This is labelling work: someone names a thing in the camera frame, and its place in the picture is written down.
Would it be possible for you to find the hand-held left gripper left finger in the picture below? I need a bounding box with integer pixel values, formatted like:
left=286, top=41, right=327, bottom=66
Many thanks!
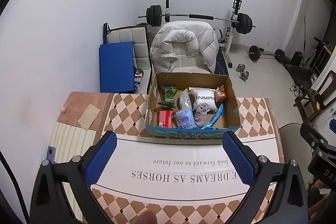
left=30, top=131, right=118, bottom=224

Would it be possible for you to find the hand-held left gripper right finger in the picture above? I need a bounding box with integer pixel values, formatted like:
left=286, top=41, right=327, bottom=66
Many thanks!
left=223, top=131, right=309, bottom=224

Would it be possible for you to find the cardboard box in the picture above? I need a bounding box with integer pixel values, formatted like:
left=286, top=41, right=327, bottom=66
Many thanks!
left=145, top=72, right=242, bottom=140

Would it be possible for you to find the long blue stick packet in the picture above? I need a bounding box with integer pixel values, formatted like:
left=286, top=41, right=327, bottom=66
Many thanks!
left=203, top=103, right=225, bottom=129

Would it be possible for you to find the grey purple cloth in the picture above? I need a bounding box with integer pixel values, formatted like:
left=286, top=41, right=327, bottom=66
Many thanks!
left=194, top=104, right=210, bottom=127

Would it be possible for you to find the orange snack packet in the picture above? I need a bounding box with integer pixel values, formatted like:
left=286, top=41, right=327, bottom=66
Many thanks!
left=215, top=85, right=228, bottom=104

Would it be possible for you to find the blue plastic bag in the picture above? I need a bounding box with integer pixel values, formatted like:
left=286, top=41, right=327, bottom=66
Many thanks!
left=175, top=108, right=196, bottom=129

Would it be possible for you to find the white pillow packet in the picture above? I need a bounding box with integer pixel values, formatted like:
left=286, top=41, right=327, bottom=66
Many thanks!
left=188, top=87, right=219, bottom=112

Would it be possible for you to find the red packet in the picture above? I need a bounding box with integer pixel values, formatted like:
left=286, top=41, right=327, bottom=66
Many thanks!
left=157, top=109, right=178, bottom=128

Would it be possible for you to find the silver glitter bag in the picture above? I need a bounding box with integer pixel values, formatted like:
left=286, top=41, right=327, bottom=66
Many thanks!
left=179, top=90, right=193, bottom=110

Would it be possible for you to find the green snack packet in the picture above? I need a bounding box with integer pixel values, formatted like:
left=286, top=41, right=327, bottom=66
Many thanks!
left=157, top=85, right=176, bottom=107

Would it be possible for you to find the person's right hand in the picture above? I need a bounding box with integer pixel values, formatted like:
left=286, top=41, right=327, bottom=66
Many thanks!
left=309, top=179, right=336, bottom=214

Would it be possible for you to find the cream striped cloth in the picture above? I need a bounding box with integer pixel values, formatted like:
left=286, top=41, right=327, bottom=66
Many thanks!
left=49, top=122, right=102, bottom=165

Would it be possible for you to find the dark wooden chair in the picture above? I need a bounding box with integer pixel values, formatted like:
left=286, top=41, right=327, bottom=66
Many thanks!
left=294, top=70, right=336, bottom=120

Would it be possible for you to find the tan paper piece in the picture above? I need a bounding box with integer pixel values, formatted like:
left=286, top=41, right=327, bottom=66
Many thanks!
left=78, top=103, right=101, bottom=131

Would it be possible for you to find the small grey device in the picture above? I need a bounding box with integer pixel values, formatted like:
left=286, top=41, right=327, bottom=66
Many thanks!
left=46, top=147, right=56, bottom=165

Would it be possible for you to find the brown mat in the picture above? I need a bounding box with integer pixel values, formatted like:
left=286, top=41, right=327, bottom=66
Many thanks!
left=58, top=91, right=115, bottom=132

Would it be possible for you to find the checkered printed tablecloth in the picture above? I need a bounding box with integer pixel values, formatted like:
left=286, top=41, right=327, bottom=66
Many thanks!
left=91, top=93, right=286, bottom=224

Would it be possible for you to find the black speaker box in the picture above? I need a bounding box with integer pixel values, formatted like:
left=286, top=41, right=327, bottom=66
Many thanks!
left=291, top=51, right=304, bottom=67

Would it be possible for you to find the red white small box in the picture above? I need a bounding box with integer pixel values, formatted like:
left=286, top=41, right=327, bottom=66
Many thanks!
left=134, top=69, right=145, bottom=88

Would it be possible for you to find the blue folded exercise mat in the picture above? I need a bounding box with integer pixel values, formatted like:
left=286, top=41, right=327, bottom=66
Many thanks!
left=99, top=41, right=136, bottom=95

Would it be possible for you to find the dark printed bench pad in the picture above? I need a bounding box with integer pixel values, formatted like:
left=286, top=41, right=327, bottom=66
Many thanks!
left=214, top=52, right=228, bottom=75

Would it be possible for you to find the short barbell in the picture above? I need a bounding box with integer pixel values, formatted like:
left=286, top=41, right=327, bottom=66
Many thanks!
left=246, top=45, right=286, bottom=63

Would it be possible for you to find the white weight rack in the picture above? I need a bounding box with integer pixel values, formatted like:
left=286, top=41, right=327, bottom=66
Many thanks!
left=162, top=0, right=243, bottom=68

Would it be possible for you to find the white puffer jacket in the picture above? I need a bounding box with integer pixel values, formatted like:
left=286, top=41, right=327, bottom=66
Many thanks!
left=150, top=21, right=220, bottom=74

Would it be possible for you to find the cream quilted cushion panel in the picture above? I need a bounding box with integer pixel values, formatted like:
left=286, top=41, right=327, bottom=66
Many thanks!
left=107, top=25, right=153, bottom=94

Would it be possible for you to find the long barbell with black plates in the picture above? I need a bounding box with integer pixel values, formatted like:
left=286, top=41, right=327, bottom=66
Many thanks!
left=138, top=5, right=257, bottom=35

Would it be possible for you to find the black bar frame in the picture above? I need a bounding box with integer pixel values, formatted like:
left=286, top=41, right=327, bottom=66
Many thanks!
left=102, top=22, right=146, bottom=45

